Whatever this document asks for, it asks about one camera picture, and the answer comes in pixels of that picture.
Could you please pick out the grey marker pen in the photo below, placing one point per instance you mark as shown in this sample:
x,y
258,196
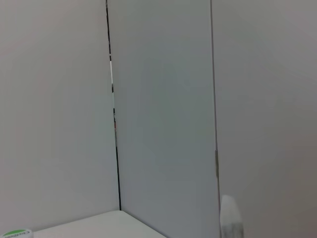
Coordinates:
x,y
231,218

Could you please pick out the clear green-label water bottle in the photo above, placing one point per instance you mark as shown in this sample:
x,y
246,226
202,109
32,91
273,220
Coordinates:
x,y
16,234

